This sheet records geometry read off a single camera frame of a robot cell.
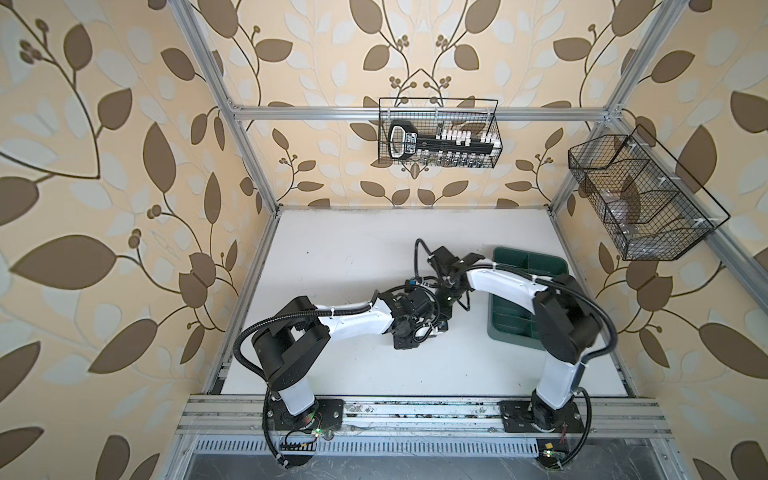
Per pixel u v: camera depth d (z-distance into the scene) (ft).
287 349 1.48
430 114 2.93
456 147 2.71
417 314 2.27
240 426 2.43
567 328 1.60
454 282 2.22
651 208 2.39
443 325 2.49
